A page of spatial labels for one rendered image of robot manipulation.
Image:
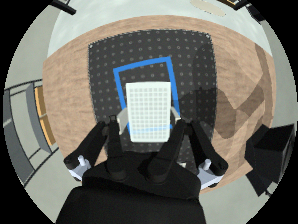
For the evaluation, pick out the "blue tape outline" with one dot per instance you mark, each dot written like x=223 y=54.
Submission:
x=147 y=62

